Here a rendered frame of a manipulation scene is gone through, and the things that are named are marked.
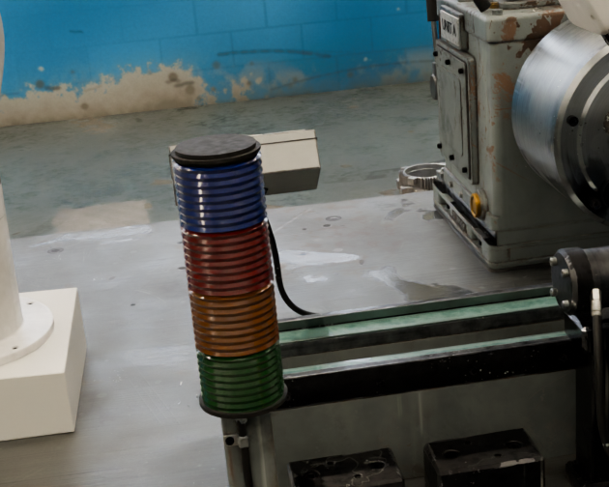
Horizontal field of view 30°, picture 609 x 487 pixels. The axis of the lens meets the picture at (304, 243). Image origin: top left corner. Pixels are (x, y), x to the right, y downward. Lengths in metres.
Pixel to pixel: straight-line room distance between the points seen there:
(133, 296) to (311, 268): 0.26
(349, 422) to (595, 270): 0.28
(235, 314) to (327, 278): 0.89
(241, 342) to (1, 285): 0.60
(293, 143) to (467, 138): 0.41
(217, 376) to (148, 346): 0.71
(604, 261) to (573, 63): 0.42
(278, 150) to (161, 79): 5.29
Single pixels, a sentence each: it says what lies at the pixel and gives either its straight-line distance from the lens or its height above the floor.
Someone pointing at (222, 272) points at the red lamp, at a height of 1.14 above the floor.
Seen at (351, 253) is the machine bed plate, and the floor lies 0.80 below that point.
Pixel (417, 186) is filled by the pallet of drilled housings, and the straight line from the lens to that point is 3.70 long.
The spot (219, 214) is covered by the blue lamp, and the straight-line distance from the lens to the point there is 0.75.
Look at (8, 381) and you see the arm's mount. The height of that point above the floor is 0.87.
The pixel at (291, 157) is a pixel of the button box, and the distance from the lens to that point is 1.32.
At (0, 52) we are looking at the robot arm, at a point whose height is 1.20.
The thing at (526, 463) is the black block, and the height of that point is 0.86.
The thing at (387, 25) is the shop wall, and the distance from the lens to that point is 6.67.
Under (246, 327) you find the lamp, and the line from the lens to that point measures 0.78.
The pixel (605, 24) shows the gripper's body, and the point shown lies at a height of 1.21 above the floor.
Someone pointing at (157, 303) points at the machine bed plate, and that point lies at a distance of 1.64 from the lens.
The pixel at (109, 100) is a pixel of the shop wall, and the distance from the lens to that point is 6.63.
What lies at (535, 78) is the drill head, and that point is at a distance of 1.47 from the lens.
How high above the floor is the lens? 1.41
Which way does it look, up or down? 20 degrees down
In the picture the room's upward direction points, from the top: 5 degrees counter-clockwise
